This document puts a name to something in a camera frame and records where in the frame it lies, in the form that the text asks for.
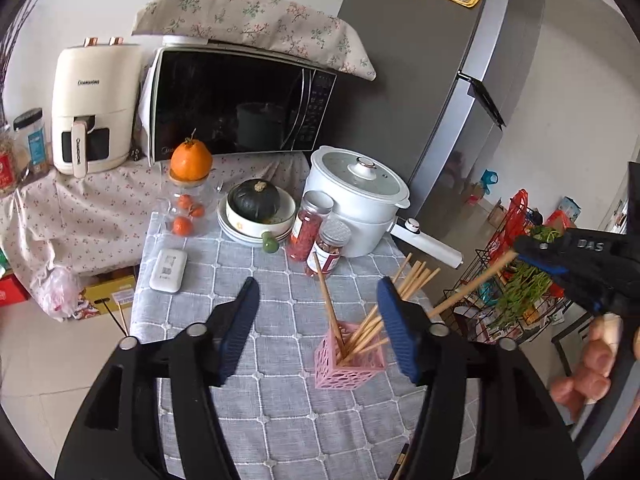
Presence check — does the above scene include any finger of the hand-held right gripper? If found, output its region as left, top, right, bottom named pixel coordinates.
left=513, top=234, right=577, bottom=264
left=519, top=257, right=602, bottom=314

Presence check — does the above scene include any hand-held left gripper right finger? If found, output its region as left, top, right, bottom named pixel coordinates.
left=376, top=276, right=586, bottom=480

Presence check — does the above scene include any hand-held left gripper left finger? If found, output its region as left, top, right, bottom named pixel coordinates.
left=54, top=276, right=261, bottom=480

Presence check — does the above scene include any bunch of wooden chopsticks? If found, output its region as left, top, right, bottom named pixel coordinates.
left=312, top=252, right=442, bottom=367

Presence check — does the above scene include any pink perforated plastic basket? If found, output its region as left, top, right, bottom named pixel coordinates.
left=314, top=330, right=388, bottom=391

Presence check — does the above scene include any single wooden chopstick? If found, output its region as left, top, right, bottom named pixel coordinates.
left=426, top=251, right=519, bottom=318

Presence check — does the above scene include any black chopstick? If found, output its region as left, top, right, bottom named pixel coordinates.
left=392, top=444, right=410, bottom=480

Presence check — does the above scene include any person's right hand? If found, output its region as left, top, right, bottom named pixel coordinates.
left=549, top=311, right=640, bottom=413

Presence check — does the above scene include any red plastic bag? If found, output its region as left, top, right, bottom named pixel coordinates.
left=500, top=189, right=532, bottom=242
left=545, top=210, right=577, bottom=232

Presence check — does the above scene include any bunch of green herbs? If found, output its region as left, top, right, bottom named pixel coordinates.
left=487, top=227, right=566, bottom=331

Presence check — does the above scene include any blue and white box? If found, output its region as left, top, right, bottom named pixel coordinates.
left=557, top=196, right=582, bottom=221

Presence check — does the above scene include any stack of white plates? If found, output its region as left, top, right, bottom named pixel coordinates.
left=216, top=195, right=296, bottom=246

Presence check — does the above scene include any white pocket router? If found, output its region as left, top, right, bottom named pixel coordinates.
left=149, top=249, right=188, bottom=293

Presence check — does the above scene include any red spice jar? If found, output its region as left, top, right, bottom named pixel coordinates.
left=287, top=191, right=335, bottom=263
left=306, top=220, right=351, bottom=277

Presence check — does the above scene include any cream ceramic bowl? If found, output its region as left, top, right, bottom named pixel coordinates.
left=226, top=182, right=297, bottom=238

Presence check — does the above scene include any grey checked tablecloth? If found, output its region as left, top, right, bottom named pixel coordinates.
left=129, top=210, right=481, bottom=480

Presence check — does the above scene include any white electric cooking pot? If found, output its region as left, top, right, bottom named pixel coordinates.
left=302, top=146, right=463, bottom=270

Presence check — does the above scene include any thin black rod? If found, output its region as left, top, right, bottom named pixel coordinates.
left=101, top=299, right=131, bottom=336

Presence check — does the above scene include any dark green squash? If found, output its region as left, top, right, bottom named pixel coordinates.
left=234, top=179, right=281, bottom=222

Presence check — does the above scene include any yellow cardboard box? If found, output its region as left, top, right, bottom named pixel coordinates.
left=80, top=275, right=137, bottom=313

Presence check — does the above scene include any clear glass jar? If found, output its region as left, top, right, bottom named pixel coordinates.
left=160, top=170, right=213, bottom=238

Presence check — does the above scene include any white glass pot lid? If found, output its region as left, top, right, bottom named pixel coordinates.
left=310, top=146, right=411, bottom=206

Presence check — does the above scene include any large orange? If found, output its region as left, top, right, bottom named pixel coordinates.
left=170, top=137, right=213, bottom=181

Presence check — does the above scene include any translucent plastic bag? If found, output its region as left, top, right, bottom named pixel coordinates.
left=32, top=266, right=83, bottom=321

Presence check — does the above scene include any floral tablecloth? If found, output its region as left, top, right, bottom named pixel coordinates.
left=0, top=152, right=311, bottom=281

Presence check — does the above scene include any dark grey refrigerator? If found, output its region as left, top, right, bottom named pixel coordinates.
left=336, top=0, right=546, bottom=211

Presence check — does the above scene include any black microwave oven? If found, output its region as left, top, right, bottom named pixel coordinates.
left=147, top=46, right=337, bottom=165

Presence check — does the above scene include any red box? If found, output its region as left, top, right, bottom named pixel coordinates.
left=0, top=270, right=31, bottom=308

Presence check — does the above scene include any cream air fryer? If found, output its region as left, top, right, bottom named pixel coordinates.
left=51, top=37, right=143, bottom=177

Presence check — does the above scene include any black-lidded storage jar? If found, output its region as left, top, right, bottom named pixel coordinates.
left=12, top=107, right=51, bottom=181

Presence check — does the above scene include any red-labelled food jar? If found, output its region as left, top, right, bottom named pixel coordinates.
left=0, top=125, right=22, bottom=197

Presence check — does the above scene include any floral cover cloth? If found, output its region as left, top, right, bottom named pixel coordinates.
left=131, top=0, right=377, bottom=81

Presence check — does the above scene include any black wire storage rack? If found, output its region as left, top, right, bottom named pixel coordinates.
left=442, top=200, right=591, bottom=346

